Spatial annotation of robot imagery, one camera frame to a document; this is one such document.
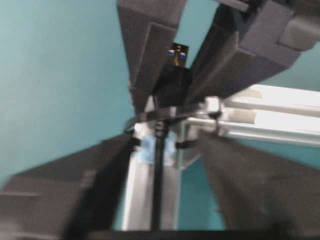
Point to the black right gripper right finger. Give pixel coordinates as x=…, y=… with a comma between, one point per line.
x=259, y=191

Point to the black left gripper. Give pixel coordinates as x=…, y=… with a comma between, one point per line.
x=250, y=41

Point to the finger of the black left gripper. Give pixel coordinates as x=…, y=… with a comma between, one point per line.
x=148, y=28

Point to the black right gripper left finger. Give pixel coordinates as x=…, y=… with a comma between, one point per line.
x=67, y=198

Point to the blue tape piece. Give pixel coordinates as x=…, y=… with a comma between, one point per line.
x=147, y=150

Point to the square aluminium extrusion frame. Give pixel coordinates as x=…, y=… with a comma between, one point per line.
x=258, y=113

